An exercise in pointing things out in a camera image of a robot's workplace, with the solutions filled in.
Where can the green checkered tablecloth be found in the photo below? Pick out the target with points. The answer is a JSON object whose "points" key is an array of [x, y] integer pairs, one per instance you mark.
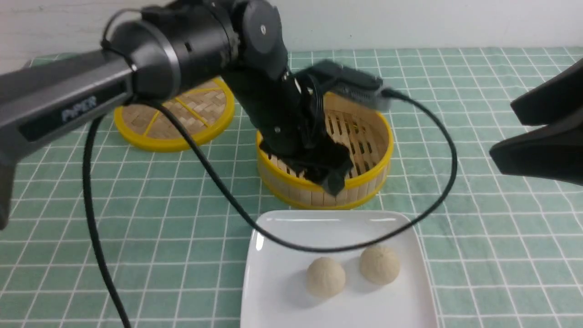
{"points": [[502, 252]]}

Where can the white steamed bun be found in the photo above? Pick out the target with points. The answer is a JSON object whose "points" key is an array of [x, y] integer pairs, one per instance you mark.
{"points": [[325, 278]]}

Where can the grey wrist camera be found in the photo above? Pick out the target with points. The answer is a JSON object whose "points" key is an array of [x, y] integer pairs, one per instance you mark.
{"points": [[350, 83]]}

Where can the yellow bamboo steamer basket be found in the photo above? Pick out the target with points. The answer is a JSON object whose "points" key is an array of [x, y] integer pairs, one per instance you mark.
{"points": [[368, 136]]}

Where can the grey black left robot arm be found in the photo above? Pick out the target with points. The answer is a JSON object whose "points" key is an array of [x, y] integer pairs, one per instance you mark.
{"points": [[167, 51]]}

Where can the yellow bamboo steamer lid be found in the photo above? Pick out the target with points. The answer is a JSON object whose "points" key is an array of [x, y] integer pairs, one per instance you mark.
{"points": [[205, 112]]}

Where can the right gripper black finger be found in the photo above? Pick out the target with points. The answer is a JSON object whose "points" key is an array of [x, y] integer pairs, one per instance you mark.
{"points": [[554, 152], [553, 100]]}

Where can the beige steamed bun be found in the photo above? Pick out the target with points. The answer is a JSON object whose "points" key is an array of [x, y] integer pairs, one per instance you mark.
{"points": [[379, 265]]}

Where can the white square plate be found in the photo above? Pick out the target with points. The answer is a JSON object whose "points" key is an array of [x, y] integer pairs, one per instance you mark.
{"points": [[292, 289]]}

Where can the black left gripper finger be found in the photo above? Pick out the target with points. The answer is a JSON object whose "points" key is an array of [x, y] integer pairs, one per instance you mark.
{"points": [[332, 180]]}

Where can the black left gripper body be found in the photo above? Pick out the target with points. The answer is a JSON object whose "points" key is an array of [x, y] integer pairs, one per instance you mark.
{"points": [[288, 113]]}

